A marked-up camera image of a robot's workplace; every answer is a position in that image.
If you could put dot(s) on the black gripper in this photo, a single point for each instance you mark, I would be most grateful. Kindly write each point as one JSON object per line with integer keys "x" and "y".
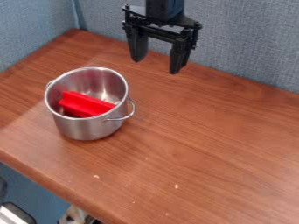
{"x": 161, "y": 20}

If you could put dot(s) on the stainless steel pot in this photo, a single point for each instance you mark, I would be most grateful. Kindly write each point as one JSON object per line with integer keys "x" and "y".
{"x": 98, "y": 82}

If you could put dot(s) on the white spotted object below table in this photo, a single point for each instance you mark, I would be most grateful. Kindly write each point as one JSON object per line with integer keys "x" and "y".
{"x": 75, "y": 216}

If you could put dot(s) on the red plastic block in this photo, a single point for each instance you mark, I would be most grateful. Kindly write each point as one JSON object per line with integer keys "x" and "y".
{"x": 83, "y": 105}

